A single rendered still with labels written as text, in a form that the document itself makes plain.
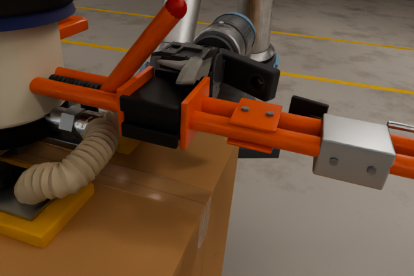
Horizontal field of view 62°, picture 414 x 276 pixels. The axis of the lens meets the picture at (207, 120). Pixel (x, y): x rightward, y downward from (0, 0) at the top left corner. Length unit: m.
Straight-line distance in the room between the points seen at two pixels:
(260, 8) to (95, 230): 0.80
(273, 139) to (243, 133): 0.03
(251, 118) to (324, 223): 1.74
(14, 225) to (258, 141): 0.28
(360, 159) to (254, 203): 1.73
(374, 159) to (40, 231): 0.36
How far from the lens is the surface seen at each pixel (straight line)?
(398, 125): 0.43
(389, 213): 2.33
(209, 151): 0.56
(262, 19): 1.08
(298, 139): 0.36
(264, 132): 0.36
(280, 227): 1.98
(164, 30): 0.38
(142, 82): 0.43
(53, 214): 0.45
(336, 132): 0.38
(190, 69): 0.40
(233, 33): 0.59
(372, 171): 0.37
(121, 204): 0.47
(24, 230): 0.44
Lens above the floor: 1.39
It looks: 29 degrees down
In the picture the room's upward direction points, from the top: 4 degrees clockwise
